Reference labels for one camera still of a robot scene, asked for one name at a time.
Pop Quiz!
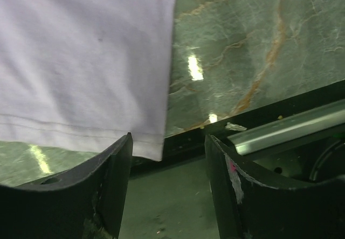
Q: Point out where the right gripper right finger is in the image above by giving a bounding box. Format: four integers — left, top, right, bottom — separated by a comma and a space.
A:
205, 135, 344, 238

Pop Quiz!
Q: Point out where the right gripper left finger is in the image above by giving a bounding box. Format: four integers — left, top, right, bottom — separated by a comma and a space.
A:
1, 133, 133, 238

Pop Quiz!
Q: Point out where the purple t shirt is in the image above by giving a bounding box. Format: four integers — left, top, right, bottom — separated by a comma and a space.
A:
1, 0, 175, 161

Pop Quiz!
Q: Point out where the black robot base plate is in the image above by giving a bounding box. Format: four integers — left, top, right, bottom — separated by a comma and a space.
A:
130, 80, 344, 179

